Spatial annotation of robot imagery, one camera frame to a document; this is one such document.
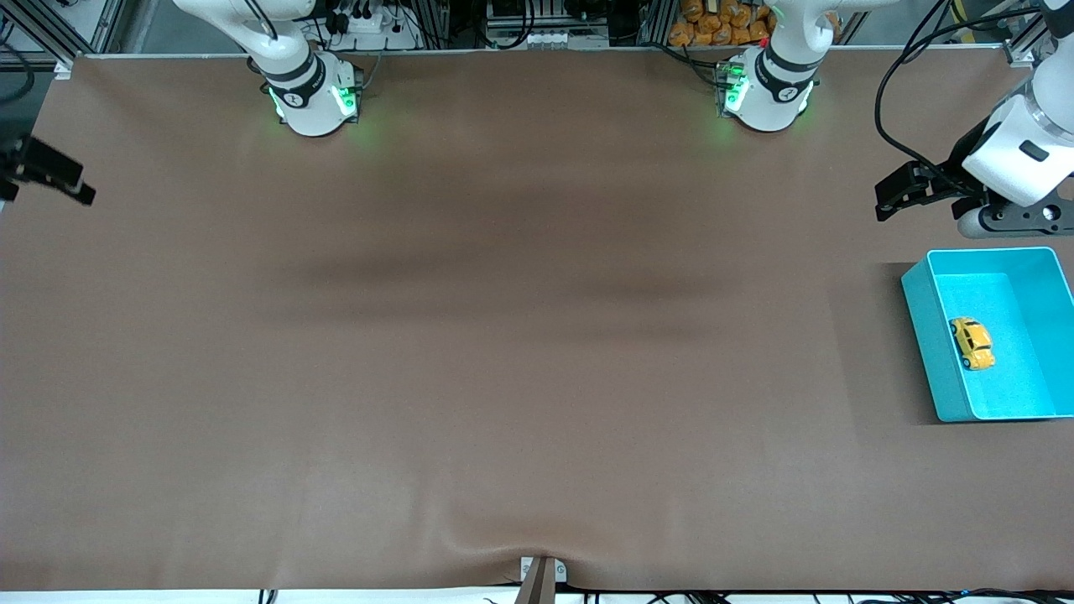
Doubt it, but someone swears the yellow beetle toy car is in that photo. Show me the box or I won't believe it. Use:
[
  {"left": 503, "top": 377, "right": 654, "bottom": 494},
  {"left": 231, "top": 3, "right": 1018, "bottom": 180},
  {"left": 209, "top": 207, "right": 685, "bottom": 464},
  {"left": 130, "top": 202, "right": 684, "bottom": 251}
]
[{"left": 948, "top": 316, "right": 998, "bottom": 372}]

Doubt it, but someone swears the turquoise plastic bin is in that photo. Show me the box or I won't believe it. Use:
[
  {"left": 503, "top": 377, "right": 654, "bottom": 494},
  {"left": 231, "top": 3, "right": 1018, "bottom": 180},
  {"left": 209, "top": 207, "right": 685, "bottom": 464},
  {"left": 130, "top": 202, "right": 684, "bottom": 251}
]
[{"left": 900, "top": 246, "right": 1074, "bottom": 423}]

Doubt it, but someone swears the orange snack bags pile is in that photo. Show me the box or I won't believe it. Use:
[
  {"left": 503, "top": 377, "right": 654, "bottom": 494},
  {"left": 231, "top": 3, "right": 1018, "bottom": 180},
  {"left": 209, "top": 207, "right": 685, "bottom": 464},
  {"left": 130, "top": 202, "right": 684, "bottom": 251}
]
[{"left": 668, "top": 0, "right": 843, "bottom": 48}]

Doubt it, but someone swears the white power strip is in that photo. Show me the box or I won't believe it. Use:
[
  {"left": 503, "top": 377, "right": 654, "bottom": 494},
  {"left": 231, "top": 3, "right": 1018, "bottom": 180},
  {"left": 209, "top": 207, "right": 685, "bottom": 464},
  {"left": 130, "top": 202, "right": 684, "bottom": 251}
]
[{"left": 331, "top": 7, "right": 392, "bottom": 35}]

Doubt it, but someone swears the grey electronics box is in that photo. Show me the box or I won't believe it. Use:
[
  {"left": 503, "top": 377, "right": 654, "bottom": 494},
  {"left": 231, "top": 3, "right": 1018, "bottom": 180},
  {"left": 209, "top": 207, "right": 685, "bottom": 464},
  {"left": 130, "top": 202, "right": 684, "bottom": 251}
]
[{"left": 484, "top": 0, "right": 612, "bottom": 50}]

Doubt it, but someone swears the brown table mat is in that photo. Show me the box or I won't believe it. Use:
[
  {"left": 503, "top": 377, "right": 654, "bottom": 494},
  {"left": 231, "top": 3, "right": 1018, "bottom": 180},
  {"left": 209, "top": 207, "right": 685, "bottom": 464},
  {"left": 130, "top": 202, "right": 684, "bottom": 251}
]
[{"left": 0, "top": 49, "right": 1074, "bottom": 593}]

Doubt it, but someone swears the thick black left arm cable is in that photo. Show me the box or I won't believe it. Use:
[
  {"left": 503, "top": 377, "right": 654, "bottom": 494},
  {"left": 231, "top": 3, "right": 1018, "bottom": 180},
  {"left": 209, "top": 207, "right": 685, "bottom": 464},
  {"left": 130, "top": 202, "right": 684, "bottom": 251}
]
[{"left": 873, "top": 7, "right": 1051, "bottom": 182}]

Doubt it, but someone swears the aluminium frame profile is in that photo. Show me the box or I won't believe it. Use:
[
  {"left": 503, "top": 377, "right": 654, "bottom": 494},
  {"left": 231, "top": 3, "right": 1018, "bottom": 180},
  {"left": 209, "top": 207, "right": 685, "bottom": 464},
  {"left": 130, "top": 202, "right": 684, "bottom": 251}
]
[{"left": 15, "top": 0, "right": 128, "bottom": 65}]

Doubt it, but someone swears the thin black cable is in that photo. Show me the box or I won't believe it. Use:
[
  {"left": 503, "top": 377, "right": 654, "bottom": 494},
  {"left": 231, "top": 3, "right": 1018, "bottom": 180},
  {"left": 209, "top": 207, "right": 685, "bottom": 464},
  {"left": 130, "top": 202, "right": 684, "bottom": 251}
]
[{"left": 901, "top": 0, "right": 959, "bottom": 65}]

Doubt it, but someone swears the metal mat clamp bracket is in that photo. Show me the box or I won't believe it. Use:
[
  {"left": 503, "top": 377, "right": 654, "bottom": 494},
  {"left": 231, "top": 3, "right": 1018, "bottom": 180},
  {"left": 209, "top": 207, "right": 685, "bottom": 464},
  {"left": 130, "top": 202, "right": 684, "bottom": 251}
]
[{"left": 514, "top": 555, "right": 569, "bottom": 604}]

